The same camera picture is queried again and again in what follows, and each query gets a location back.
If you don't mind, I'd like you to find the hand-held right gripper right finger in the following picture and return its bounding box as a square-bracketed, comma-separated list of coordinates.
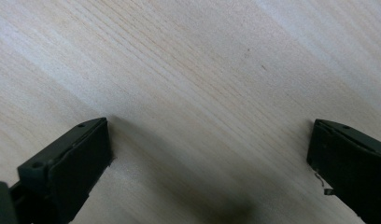
[306, 119, 381, 224]

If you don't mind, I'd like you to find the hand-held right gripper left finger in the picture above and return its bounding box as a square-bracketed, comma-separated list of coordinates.
[10, 117, 113, 224]

